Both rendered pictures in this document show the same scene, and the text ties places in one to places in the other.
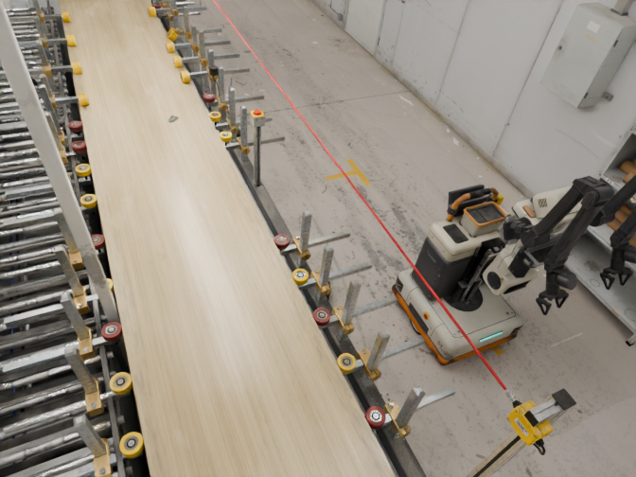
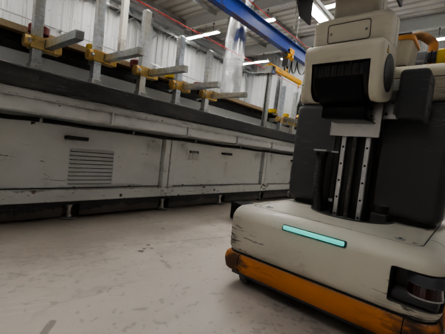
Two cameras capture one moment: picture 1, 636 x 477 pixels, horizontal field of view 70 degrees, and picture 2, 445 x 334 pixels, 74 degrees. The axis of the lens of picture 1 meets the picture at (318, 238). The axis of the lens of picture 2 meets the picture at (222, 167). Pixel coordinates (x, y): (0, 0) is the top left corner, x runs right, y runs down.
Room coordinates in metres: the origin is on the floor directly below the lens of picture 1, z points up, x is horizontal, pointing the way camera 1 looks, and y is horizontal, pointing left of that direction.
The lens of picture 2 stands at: (1.13, -1.86, 0.46)
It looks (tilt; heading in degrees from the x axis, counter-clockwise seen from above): 3 degrees down; 70
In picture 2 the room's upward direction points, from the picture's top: 6 degrees clockwise
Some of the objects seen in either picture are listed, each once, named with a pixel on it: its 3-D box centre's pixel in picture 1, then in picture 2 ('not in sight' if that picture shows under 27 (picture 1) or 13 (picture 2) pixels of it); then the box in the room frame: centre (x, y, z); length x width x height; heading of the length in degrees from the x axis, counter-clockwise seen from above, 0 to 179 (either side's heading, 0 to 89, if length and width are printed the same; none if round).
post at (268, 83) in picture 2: (256, 155); (266, 100); (2.28, 0.44, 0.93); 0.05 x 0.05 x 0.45; 30
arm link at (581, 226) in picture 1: (574, 231); not in sight; (1.44, -1.05, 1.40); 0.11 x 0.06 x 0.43; 120
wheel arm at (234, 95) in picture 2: (314, 242); (219, 96); (1.73, 0.02, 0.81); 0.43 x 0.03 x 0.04; 120
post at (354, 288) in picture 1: (347, 313); (143, 55); (1.22, -0.18, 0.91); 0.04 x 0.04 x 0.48; 30
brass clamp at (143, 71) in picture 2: (343, 320); (145, 72); (1.24, -0.17, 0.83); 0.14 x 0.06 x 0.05; 30
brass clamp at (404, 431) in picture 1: (397, 419); (42, 45); (0.81, -0.43, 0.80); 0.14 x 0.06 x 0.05; 30
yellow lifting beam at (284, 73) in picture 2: not in sight; (286, 74); (5.14, 5.16, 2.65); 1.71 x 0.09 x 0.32; 30
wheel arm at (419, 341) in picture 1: (382, 355); (114, 57); (1.08, -0.36, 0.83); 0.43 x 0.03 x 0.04; 120
